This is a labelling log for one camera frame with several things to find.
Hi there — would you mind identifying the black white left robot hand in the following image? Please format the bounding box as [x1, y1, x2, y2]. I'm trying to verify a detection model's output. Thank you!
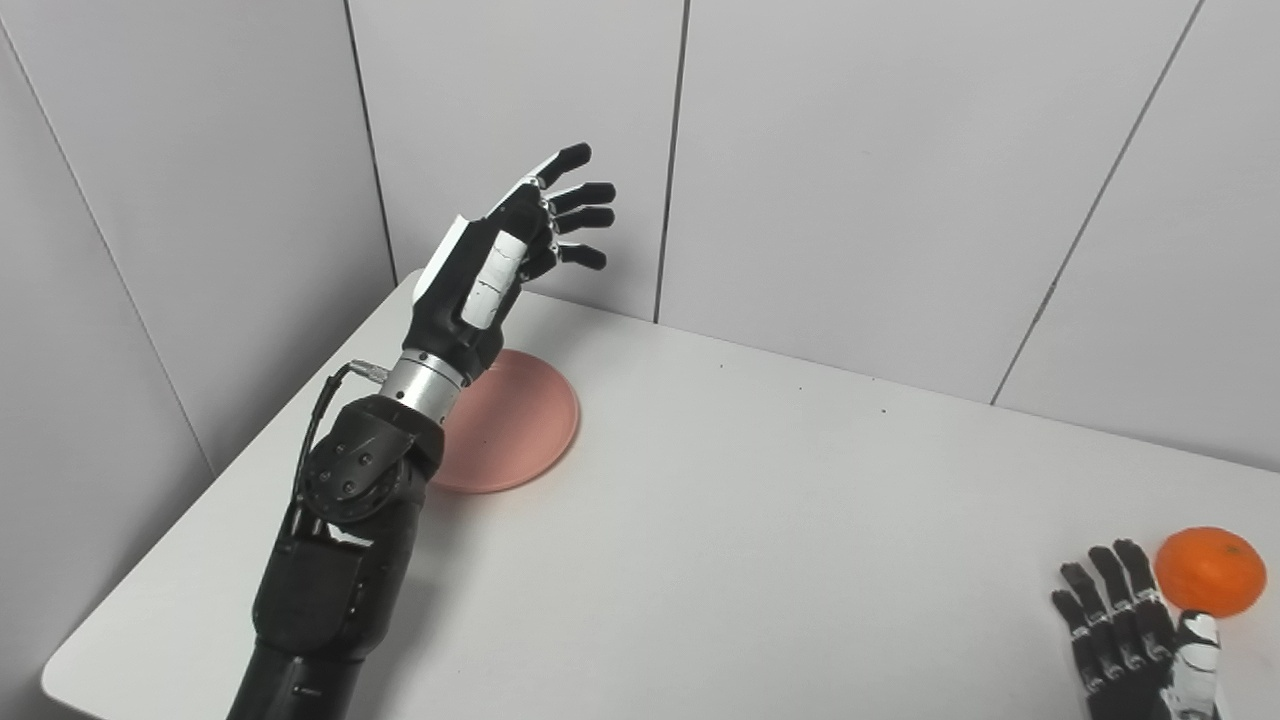
[403, 142, 618, 386]

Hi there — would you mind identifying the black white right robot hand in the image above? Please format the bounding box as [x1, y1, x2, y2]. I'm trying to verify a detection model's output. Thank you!
[1050, 538, 1233, 720]

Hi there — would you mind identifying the orange fruit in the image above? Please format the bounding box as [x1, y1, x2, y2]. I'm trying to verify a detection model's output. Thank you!
[1154, 526, 1269, 619]

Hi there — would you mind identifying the pink round plate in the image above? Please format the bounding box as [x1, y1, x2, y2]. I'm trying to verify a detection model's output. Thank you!
[428, 348, 582, 495]

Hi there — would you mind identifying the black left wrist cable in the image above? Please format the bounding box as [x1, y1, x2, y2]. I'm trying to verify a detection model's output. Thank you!
[290, 360, 391, 521]

